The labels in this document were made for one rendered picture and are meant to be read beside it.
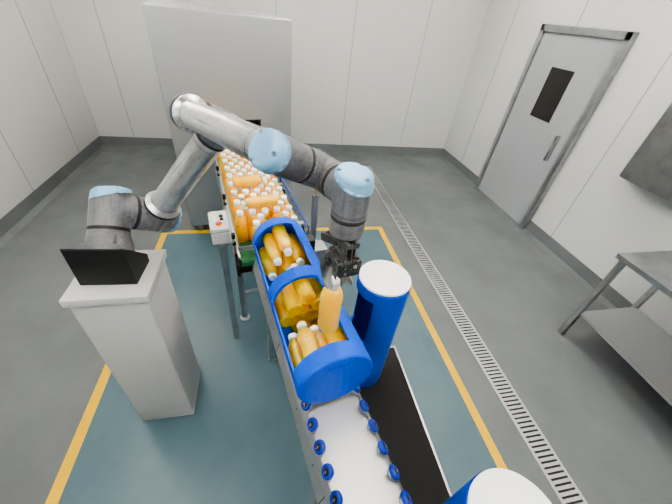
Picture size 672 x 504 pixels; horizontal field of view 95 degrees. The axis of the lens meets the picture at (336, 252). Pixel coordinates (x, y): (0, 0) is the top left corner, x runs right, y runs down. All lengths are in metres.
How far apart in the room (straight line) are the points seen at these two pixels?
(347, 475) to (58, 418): 1.95
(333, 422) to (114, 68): 5.59
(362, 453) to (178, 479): 1.28
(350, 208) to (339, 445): 0.86
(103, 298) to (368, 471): 1.20
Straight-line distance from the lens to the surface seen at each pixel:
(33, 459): 2.65
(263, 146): 0.69
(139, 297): 1.53
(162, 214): 1.57
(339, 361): 1.06
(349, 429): 1.29
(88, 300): 1.60
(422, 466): 2.17
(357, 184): 0.68
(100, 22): 5.96
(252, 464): 2.22
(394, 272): 1.69
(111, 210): 1.56
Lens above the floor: 2.11
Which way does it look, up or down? 38 degrees down
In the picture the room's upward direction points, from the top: 7 degrees clockwise
